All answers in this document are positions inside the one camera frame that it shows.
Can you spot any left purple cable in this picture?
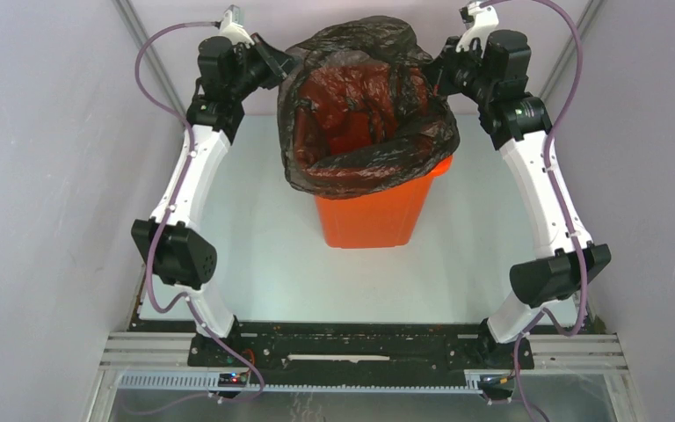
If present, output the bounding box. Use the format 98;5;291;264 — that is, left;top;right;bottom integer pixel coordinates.
117;20;266;416

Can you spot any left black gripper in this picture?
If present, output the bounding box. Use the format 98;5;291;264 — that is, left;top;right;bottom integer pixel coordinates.
229;33;301;101

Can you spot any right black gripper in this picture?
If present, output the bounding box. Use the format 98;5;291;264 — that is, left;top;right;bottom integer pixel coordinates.
423;35;497;106

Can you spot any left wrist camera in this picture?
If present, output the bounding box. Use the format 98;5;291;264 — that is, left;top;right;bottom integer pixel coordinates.
218;4;255;47

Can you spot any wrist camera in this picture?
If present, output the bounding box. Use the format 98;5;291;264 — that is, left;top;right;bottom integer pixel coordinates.
455;1;499;56
218;4;255;47

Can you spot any small electronics board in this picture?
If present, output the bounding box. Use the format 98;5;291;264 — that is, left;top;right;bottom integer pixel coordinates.
217;372;249;388

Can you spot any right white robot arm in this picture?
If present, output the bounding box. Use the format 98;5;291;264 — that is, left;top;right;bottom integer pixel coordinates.
424;30;612;367

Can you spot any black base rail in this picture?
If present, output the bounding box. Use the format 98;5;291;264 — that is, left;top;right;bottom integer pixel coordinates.
187;322;534;387

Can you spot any orange plastic trash bin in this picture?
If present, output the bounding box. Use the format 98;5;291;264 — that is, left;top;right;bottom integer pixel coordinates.
315;156;453;249

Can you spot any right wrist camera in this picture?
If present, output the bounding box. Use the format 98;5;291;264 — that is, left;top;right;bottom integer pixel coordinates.
455;1;499;56

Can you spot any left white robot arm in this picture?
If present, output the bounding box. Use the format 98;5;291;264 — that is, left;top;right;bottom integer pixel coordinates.
131;33;296;367

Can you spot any white cable duct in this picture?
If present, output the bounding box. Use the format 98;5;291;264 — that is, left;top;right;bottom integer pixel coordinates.
117;371;482;394

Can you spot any black plastic trash bag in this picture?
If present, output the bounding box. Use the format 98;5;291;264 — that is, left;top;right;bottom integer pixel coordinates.
277;16;460;200

